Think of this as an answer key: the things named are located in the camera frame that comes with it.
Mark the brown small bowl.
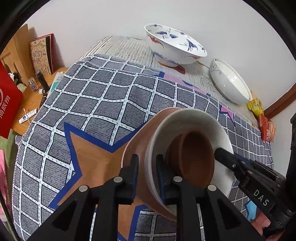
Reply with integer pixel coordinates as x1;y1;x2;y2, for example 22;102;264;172
166;131;216;188

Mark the grey grid patterned cloth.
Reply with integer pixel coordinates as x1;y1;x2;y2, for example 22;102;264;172
14;54;274;241

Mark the white medicine box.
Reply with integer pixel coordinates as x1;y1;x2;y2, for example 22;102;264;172
49;72;66;92

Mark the red paper bag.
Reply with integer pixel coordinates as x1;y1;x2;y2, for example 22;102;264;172
0;61;24;138

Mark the brown cardboard piece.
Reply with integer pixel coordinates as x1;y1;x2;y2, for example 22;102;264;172
0;23;35;81

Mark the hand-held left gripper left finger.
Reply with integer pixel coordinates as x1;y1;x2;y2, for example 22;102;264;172
28;154;139;241

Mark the wooden door frame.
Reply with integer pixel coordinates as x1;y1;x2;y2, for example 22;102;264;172
264;83;296;118

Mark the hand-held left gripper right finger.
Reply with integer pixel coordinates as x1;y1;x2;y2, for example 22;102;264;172
155;154;266;241

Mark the small clear bottle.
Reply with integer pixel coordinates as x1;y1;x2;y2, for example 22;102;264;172
28;77;39;93

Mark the pink printed item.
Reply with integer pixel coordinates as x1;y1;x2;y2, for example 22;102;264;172
0;149;13;209

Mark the cotton swab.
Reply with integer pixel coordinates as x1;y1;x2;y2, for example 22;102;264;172
22;108;31;126

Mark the red book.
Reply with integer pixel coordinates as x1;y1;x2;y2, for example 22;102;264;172
35;33;56;73

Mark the yellow chips packet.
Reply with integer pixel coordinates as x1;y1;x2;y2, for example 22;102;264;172
246;90;264;117

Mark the plain white bowl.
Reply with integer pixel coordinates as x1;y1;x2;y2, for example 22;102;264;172
144;109;234;215

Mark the blue crane print bowl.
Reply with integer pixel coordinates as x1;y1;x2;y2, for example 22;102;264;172
144;23;208;66

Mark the wooden desk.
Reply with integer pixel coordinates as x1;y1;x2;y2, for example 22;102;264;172
10;67;70;136

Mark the black tube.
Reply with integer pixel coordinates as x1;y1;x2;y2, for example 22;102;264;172
35;71;50;92

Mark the doodle cover notebook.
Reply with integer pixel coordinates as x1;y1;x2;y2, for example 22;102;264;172
30;36;52;76

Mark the white ointment tube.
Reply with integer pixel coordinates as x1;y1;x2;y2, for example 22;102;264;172
19;109;37;124

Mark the black pen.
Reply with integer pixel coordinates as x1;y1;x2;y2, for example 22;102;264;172
39;91;48;110

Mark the person's right hand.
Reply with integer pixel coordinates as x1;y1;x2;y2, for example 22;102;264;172
252;212;272;235

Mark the large white bowl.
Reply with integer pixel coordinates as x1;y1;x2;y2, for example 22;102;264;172
210;57;253;105

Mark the orange chips packet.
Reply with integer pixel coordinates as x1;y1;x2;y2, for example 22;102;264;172
258;113;277;142

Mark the newspaper print tablecloth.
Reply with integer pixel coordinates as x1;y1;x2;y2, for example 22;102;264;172
80;35;262;126

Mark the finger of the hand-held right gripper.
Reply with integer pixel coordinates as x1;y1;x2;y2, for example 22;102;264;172
214;148;250;179
233;156;262;168

